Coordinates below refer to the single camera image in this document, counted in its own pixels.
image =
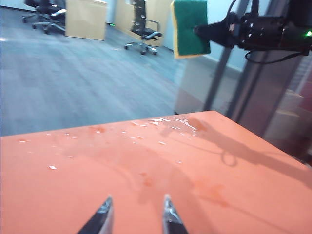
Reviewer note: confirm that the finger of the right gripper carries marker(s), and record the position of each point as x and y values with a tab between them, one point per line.
214	31

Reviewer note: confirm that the dark vertical frame post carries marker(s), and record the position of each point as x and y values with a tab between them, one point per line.
220	73

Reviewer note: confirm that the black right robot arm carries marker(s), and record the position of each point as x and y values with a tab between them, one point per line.
297	24

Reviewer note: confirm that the light wooden desk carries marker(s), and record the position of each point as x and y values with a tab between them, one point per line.
85	19

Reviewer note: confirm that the orange table cover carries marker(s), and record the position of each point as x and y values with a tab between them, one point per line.
122	182

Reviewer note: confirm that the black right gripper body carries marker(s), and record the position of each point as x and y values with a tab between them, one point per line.
260	33

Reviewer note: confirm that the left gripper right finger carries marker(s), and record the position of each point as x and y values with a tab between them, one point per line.
171	219

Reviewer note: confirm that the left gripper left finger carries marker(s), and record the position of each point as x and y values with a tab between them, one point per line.
102	219

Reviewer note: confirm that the tall black office chair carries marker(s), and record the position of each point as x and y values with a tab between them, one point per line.
143	29

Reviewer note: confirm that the green and yellow sponge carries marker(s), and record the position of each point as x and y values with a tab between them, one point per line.
191	26

